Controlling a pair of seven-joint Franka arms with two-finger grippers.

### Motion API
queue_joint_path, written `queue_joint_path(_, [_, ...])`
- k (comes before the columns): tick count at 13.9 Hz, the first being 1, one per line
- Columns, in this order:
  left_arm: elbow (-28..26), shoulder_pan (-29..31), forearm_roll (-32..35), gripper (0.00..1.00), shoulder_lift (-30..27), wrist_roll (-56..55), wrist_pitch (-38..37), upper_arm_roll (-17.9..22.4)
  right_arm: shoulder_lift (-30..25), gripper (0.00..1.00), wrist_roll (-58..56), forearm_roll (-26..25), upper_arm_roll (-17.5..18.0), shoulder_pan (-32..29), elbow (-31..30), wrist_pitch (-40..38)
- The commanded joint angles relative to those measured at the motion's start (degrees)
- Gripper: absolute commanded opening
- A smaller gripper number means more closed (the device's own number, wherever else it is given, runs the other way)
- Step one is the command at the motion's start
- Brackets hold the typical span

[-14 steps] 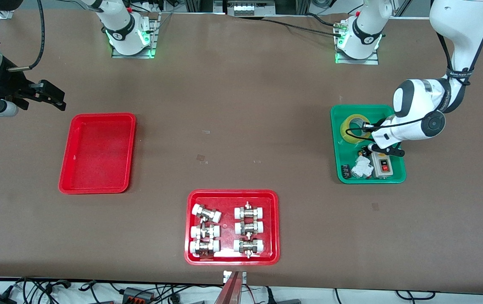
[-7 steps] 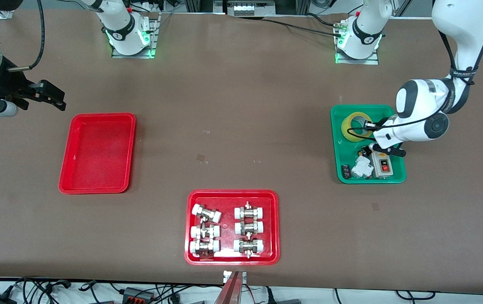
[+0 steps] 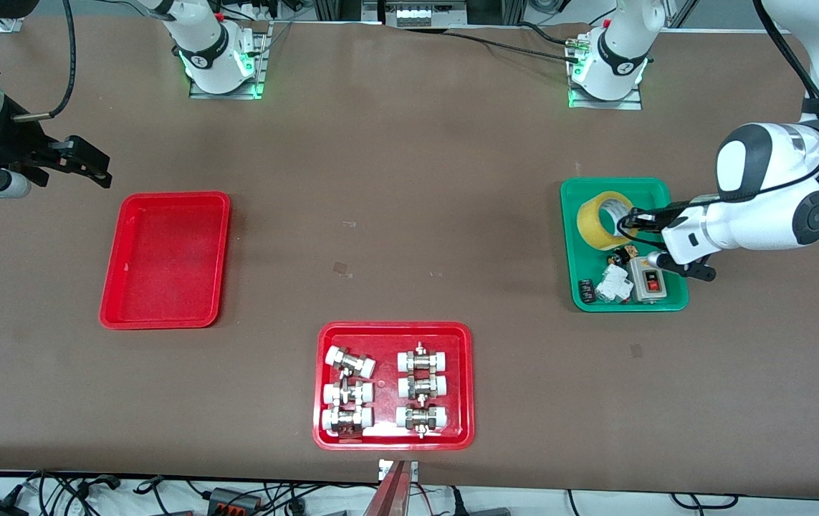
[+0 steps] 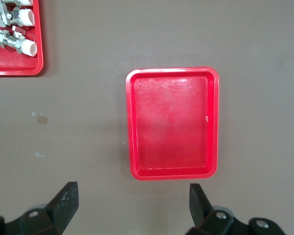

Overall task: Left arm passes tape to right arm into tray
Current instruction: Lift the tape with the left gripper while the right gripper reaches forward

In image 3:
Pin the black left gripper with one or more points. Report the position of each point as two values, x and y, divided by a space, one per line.
651 217

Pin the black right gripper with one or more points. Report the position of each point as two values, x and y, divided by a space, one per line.
9 146

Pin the yellow packing tape roll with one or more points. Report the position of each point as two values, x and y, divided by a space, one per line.
590 222

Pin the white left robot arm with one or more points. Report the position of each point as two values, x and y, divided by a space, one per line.
767 154

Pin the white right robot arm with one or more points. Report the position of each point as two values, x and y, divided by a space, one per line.
201 36

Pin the green plastic tray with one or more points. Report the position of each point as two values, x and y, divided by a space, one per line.
588 261

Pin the small empty red tray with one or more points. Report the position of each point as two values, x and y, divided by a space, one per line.
165 258

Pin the brown tape square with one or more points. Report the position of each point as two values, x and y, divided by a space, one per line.
341 269

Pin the large red plastic tray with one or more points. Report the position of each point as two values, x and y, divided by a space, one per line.
388 344

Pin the small black orange part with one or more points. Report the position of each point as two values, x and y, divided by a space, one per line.
624 254

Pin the white circuit breaker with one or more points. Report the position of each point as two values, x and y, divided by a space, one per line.
613 285

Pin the small black component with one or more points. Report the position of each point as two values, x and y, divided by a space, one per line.
586 289

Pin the white-capped metal ball valve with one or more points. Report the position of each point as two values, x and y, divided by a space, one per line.
423 360
347 418
423 387
421 417
352 364
347 393

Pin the white power strip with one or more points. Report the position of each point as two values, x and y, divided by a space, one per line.
413 14

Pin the black orange connector box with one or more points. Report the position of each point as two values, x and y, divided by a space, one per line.
230 499

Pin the grey push-button switch box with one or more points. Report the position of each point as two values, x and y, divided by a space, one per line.
649 288

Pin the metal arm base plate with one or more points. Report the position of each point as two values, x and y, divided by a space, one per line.
606 104
226 94

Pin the aluminium camera mount post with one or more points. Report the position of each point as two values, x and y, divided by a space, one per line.
391 494

